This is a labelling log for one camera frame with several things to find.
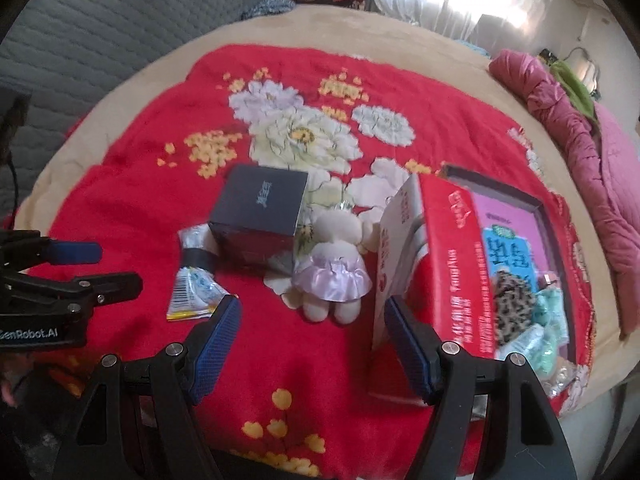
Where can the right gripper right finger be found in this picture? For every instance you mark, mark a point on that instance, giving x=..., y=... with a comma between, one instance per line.
x=522, y=437

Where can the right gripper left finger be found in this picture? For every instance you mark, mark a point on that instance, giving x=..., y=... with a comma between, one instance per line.
x=134, y=419

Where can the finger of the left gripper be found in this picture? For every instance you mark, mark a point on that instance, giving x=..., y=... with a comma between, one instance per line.
x=70, y=253

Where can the leopard print cloth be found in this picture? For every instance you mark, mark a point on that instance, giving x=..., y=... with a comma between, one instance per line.
x=514, y=303

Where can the mint green tissue pack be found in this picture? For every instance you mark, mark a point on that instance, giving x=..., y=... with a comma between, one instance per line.
x=549, y=309

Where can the red tissue box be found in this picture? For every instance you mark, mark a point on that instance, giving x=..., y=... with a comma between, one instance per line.
x=431, y=253

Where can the white plush doll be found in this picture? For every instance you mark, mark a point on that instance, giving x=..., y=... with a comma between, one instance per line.
x=333, y=277

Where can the clear plastic bag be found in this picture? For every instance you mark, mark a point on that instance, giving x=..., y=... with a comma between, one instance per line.
x=562, y=375

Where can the beige round bed cover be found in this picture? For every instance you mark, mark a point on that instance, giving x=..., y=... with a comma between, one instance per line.
x=382, y=40

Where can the taped white snack packet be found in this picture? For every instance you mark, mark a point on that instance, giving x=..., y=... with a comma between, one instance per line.
x=196, y=292

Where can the grey shallow tray box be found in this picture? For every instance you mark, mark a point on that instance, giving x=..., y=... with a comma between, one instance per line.
x=473, y=181

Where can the pink and blue book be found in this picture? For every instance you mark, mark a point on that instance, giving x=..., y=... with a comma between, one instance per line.
x=514, y=239

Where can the dark navy gift box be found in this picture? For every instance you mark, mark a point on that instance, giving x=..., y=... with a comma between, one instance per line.
x=255, y=216

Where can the red floral blanket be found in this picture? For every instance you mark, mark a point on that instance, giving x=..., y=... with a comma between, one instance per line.
x=292, y=394

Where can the grey quilted sofa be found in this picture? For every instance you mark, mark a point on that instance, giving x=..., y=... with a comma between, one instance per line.
x=62, y=57

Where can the pink quilted comforter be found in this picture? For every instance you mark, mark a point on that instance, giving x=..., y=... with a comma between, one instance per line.
x=602, y=162

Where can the blue patterned cushion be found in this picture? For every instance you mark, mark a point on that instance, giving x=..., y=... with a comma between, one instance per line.
x=268, y=8

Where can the green cloth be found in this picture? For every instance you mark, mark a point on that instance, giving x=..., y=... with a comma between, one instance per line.
x=575, y=90

